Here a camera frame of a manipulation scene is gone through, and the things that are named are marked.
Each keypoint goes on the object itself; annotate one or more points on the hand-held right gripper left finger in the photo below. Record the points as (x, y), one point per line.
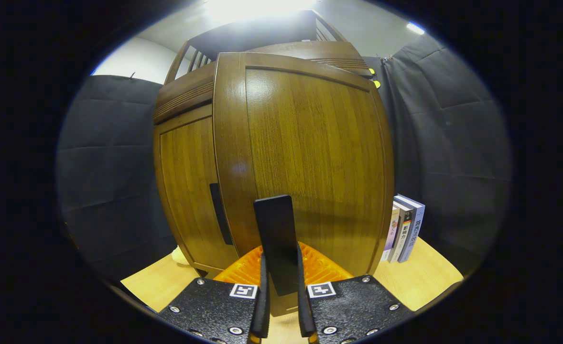
(265, 306)

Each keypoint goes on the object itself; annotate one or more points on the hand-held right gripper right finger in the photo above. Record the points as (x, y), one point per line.
(303, 310)

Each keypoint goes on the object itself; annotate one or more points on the wooden shoe cabinet door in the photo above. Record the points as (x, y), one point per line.
(186, 181)
(310, 157)

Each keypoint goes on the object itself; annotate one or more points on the wooden double-door shoe cabinet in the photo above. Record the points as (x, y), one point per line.
(253, 33)

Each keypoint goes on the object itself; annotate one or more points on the cream soft object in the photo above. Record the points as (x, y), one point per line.
(180, 257)

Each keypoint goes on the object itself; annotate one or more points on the pale pink book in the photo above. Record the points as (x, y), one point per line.
(390, 234)

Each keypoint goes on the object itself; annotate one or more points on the black and white book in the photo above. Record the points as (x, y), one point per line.
(404, 234)

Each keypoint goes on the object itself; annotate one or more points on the blue grey book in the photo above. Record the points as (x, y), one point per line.
(415, 229)

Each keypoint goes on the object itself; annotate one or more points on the black backdrop cloth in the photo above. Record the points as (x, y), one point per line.
(453, 143)

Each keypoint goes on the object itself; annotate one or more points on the large ceiling light panel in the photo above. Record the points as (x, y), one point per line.
(257, 8)

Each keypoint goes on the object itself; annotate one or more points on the small ceiling light panel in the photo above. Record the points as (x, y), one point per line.
(415, 27)

